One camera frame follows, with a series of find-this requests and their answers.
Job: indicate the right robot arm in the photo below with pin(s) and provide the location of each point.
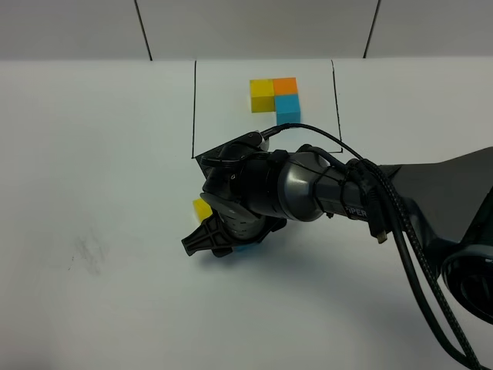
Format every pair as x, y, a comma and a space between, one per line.
449, 205

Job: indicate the template blue cube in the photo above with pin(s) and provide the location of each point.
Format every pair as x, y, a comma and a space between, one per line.
287, 109

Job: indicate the template orange cube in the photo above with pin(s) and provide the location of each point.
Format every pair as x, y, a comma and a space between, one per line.
285, 86

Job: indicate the template yellow cube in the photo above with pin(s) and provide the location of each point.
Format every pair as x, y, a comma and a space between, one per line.
262, 96

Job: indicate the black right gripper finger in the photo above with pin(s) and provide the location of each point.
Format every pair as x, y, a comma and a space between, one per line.
209, 236

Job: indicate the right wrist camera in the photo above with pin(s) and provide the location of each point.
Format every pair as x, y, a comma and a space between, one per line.
230, 155

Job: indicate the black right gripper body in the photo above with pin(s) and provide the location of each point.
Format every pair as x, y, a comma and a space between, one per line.
240, 225

